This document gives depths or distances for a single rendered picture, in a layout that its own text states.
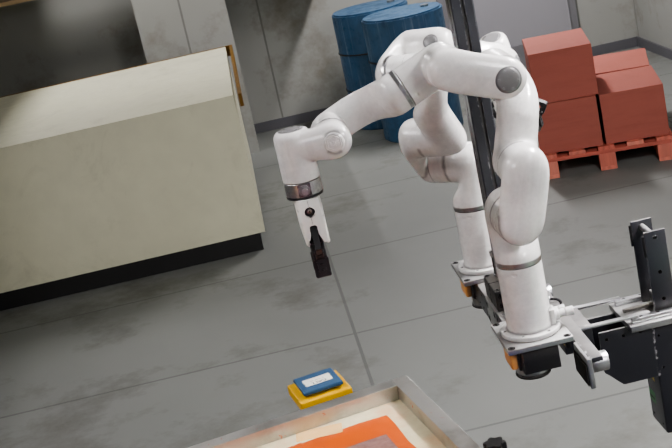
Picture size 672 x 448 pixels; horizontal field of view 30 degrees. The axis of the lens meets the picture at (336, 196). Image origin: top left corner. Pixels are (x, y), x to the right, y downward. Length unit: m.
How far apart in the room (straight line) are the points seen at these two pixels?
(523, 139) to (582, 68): 5.01
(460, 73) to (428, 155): 0.56
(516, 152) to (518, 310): 0.35
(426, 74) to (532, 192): 0.31
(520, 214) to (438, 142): 0.47
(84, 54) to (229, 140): 3.41
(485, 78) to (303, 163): 0.39
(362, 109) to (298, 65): 7.90
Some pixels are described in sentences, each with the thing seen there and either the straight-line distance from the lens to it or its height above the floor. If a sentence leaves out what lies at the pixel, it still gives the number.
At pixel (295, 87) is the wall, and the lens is 10.45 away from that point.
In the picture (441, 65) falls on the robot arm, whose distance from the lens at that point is 2.39.
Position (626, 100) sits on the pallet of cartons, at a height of 0.39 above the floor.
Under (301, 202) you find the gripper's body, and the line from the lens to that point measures 2.47.
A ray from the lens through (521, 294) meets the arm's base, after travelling 2.60.
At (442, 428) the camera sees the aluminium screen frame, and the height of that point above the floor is 0.99.
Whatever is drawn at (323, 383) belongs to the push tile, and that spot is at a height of 0.97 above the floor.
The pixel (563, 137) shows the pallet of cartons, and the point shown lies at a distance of 7.58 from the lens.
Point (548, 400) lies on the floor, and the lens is 4.92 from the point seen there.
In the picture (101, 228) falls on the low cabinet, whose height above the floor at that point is 0.35.
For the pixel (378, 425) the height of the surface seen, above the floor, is 0.95.
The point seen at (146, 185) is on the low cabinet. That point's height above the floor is 0.54.
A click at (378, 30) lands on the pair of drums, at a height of 0.84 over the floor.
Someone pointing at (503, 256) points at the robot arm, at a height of 1.32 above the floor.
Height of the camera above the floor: 2.20
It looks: 16 degrees down
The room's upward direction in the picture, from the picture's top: 12 degrees counter-clockwise
